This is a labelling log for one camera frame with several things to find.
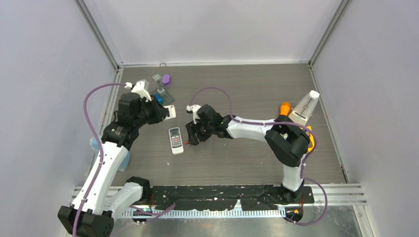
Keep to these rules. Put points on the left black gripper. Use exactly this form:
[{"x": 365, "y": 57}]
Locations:
[{"x": 159, "y": 112}]

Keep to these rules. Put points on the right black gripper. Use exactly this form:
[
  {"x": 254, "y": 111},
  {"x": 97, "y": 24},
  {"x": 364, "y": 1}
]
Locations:
[{"x": 192, "y": 129}]

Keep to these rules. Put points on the white remote control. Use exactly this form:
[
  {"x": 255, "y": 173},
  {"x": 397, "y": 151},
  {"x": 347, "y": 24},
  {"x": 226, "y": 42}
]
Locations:
[{"x": 176, "y": 142}]

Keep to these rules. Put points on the red and white remote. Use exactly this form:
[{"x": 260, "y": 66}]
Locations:
[{"x": 171, "y": 112}]

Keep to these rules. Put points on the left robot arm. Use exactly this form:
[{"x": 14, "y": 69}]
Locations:
[{"x": 92, "y": 213}]

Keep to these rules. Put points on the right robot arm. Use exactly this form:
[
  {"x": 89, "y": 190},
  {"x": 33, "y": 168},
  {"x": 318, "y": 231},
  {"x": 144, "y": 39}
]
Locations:
[{"x": 287, "y": 140}]

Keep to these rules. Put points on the grey lego baseplate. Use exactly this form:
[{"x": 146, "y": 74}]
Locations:
[{"x": 167, "y": 98}]

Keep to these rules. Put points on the blue lego brick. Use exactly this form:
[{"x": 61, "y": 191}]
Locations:
[{"x": 159, "y": 98}]

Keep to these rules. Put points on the purple plastic cup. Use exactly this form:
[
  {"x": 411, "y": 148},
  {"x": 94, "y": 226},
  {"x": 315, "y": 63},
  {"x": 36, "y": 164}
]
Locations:
[{"x": 166, "y": 80}]

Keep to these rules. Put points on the blue plastic bottle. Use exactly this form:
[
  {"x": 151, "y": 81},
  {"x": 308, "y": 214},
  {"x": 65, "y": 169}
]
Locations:
[{"x": 124, "y": 164}]

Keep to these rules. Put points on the yellow toy piece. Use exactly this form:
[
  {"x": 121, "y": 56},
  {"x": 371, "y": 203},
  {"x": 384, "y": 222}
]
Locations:
[{"x": 312, "y": 140}]

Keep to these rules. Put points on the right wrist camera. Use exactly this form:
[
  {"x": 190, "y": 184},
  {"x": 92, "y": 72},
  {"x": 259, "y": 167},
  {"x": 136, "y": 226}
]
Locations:
[{"x": 193, "y": 109}]

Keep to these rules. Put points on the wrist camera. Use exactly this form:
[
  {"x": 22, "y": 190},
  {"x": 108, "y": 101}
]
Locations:
[
  {"x": 193, "y": 109},
  {"x": 140, "y": 87}
]

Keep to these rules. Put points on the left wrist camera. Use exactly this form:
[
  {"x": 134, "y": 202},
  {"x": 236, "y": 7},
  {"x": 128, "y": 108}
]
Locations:
[{"x": 140, "y": 87}]

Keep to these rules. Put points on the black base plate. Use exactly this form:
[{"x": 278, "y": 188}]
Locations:
[{"x": 226, "y": 197}]

